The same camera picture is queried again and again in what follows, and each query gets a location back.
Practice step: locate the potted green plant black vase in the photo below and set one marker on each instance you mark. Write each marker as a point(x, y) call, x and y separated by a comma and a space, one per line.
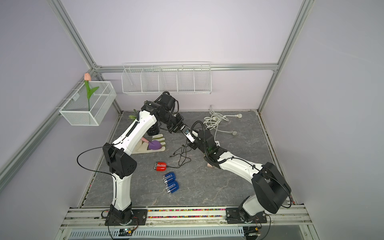
point(153, 130)

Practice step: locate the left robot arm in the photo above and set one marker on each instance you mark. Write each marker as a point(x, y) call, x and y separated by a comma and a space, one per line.
point(118, 154)

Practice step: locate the red electric shaver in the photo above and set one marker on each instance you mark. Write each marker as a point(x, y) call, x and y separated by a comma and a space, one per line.
point(160, 166)

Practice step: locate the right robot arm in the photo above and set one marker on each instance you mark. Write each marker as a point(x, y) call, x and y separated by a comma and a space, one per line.
point(270, 187)

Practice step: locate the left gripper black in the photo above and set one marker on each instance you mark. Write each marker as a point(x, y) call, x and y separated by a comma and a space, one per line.
point(180, 124)

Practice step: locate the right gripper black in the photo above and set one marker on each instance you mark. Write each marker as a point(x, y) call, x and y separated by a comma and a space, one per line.
point(200, 132)

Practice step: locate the cream hand-shaped holder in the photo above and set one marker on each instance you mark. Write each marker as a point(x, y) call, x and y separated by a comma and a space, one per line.
point(146, 146)

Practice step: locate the pink artificial tulip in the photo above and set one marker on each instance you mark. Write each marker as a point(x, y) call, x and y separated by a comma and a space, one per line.
point(90, 91)

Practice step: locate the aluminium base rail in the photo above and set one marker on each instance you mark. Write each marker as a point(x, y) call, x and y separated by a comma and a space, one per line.
point(206, 216)

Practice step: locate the white wire basket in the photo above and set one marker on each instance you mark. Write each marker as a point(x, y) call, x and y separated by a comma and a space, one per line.
point(75, 109)

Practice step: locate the pink stick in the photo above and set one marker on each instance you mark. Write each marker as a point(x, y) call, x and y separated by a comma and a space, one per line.
point(145, 139)

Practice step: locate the long white wire shelf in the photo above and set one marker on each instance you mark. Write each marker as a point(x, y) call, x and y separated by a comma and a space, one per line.
point(172, 77)

